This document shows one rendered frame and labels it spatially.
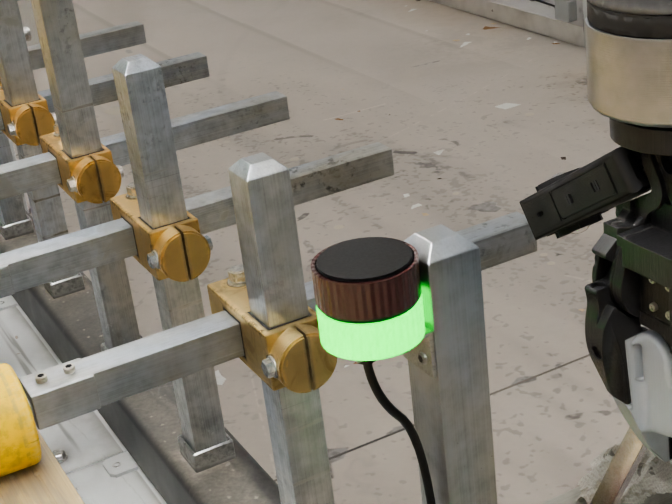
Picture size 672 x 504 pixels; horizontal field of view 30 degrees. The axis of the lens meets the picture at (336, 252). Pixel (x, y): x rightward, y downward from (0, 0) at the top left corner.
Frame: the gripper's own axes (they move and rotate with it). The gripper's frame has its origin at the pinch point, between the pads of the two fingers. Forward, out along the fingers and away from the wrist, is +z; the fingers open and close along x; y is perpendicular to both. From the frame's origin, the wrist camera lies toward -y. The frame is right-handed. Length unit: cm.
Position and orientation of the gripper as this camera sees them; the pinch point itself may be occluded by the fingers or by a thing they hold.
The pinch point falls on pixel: (658, 432)
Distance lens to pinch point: 74.3
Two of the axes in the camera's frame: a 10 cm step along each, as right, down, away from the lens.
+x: 8.7, -2.9, 3.9
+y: 4.7, 3.1, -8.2
